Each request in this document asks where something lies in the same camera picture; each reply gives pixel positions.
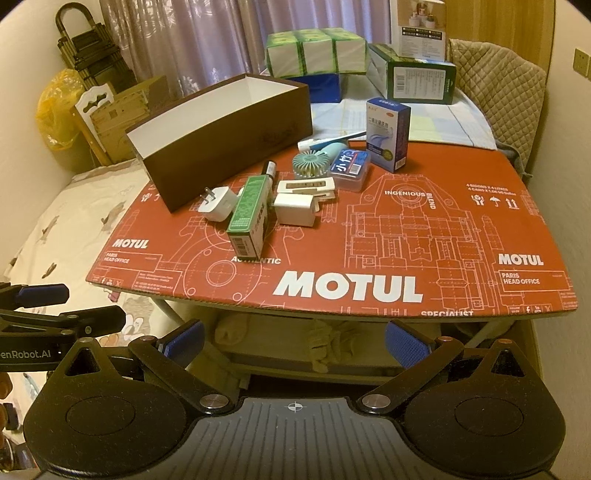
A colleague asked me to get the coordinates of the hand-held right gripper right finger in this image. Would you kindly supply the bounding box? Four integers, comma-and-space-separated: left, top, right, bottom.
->
359, 319, 525, 415

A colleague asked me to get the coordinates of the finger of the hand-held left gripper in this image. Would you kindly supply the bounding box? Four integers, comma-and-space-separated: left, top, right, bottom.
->
0, 282, 71, 311
0, 305, 126, 343

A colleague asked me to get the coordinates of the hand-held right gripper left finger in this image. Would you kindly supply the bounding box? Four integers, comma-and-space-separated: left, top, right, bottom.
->
58, 320, 232, 413

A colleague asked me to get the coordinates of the green medicine box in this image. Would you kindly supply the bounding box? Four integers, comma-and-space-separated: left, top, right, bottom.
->
227, 175, 272, 258

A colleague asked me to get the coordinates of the white plug charger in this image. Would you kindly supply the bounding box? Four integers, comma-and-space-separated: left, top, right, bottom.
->
198, 185, 239, 223

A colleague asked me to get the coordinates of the white adapter block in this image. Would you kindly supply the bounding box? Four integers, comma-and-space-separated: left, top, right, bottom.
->
274, 193, 324, 227

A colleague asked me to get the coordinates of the clear case with blue label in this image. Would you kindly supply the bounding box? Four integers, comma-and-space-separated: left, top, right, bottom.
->
328, 148, 372, 192

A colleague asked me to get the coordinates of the white slotted adapter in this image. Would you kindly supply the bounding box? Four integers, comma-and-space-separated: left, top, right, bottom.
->
277, 179, 338, 202

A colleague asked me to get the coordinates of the brown storage box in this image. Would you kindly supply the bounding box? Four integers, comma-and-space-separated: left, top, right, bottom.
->
126, 73, 314, 214

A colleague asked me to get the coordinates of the mint handheld fan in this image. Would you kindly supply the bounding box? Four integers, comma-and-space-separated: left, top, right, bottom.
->
292, 143, 347, 181

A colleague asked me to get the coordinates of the blue and white medicine box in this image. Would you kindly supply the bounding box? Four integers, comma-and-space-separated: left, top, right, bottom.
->
366, 98, 411, 174

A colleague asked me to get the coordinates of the beige cloth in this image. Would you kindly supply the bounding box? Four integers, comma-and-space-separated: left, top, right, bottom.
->
213, 318, 259, 356

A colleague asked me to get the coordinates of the cream printed bed sheet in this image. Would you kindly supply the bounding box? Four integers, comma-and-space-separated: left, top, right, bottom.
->
0, 161, 195, 444

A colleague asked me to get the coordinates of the red printed cardboard sheet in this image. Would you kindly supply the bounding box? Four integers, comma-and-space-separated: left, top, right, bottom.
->
85, 138, 580, 320

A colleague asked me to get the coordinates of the yellow plastic bag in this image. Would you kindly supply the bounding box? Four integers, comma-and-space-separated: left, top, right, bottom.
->
37, 69, 88, 153

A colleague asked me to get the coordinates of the brown cardboard box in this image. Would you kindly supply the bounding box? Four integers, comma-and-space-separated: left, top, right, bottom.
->
90, 75, 169, 158

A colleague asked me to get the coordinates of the white chair back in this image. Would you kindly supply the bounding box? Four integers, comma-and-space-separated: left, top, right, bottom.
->
69, 84, 116, 167

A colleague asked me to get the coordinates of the pale printed table cover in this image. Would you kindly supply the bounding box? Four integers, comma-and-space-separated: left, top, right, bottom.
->
309, 88, 499, 151

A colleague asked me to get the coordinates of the black folding cart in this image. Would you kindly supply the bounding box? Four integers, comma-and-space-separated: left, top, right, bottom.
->
55, 2, 134, 93

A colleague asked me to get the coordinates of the green and white carton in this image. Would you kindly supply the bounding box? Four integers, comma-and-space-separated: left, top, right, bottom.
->
368, 44, 458, 106

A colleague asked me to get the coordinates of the beige quilted chair cushion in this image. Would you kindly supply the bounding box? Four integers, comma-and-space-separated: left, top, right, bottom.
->
448, 39, 548, 153

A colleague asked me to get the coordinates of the green tissue multipack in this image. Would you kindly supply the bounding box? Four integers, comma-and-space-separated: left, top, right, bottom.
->
264, 28, 370, 78

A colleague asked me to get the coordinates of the purple patterned curtain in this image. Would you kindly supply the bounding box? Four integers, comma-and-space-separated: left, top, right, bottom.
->
99, 0, 393, 100

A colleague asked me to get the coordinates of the white product box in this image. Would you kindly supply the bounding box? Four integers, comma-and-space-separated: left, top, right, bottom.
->
389, 0, 448, 63

